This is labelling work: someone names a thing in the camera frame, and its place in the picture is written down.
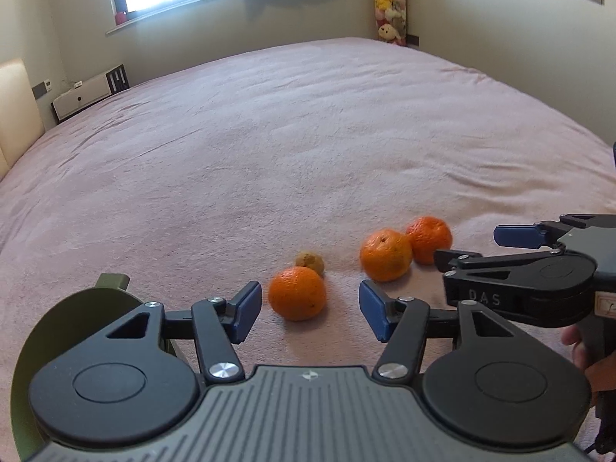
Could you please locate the wall switch panel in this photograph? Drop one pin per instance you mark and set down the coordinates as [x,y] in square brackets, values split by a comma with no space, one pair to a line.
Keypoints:
[42,89]

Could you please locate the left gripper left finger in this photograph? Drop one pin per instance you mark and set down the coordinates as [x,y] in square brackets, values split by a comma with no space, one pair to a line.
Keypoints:
[141,375]

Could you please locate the plush toy organizer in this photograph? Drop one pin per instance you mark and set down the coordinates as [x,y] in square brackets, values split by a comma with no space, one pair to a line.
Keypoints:
[390,18]

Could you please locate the red cup on windowsill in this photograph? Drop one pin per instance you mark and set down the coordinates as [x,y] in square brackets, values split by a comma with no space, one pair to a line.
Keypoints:
[120,18]

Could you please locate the wrinkled mandarin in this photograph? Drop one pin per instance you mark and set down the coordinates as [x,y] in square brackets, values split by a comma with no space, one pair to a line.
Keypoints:
[427,234]

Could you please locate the orange mandarin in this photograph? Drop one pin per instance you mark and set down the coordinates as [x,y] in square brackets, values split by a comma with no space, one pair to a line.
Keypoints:
[385,255]
[297,294]

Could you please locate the cream padded headboard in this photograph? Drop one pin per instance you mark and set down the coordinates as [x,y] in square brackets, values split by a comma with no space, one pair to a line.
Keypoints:
[21,124]

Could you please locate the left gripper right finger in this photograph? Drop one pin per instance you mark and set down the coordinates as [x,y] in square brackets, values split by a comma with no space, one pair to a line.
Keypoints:
[479,376]

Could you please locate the white bedside cabinet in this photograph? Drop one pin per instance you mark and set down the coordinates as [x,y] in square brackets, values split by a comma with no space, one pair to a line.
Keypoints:
[89,92]

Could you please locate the right hand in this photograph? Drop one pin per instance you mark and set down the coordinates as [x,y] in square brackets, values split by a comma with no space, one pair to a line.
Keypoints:
[600,374]

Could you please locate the green colander bowl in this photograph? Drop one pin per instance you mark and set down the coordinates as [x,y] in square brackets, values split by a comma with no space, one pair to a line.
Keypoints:
[74,319]

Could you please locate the small brown fruit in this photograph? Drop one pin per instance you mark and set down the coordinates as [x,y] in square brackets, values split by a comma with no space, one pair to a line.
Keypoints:
[311,260]

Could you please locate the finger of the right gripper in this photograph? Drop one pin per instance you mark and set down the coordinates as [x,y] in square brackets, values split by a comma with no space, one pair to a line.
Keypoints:
[576,232]
[548,289]

